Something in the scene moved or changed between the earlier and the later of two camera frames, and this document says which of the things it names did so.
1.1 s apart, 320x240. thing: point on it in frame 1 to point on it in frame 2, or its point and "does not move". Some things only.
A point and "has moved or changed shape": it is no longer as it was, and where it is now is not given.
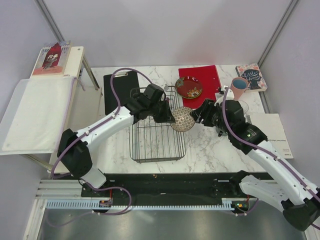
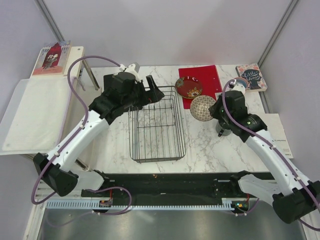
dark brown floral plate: (188, 87) does not move
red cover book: (51, 60) does not move
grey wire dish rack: (150, 141) does not move
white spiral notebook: (270, 124) does not move
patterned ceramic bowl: (184, 120) has moved or changed shape
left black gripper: (167, 117) to (149, 97)
